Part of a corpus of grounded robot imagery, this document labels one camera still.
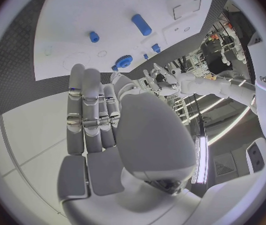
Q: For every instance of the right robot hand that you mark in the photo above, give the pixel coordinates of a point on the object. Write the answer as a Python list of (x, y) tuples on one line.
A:
[(147, 135)]

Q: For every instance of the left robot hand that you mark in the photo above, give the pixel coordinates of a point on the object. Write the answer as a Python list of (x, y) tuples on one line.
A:
[(165, 82)]

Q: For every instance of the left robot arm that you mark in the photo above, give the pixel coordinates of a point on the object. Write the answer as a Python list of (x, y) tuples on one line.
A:
[(208, 86)]

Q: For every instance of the white task board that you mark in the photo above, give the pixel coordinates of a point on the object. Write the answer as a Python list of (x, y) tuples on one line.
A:
[(114, 9)]

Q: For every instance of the small blue peg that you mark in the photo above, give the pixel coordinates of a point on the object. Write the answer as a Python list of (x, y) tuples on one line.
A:
[(115, 67), (145, 56)]

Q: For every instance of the blue gear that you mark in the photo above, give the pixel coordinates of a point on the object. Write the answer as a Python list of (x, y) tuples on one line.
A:
[(124, 61)]

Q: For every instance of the glowing light bar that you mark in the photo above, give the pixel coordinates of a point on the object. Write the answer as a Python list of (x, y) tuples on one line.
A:
[(202, 159)]

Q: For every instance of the long blue cylinder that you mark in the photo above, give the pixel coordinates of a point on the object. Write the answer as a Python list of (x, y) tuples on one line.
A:
[(141, 24)]

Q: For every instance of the short blue plug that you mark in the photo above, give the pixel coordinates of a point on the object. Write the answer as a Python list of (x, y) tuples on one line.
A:
[(94, 37)]

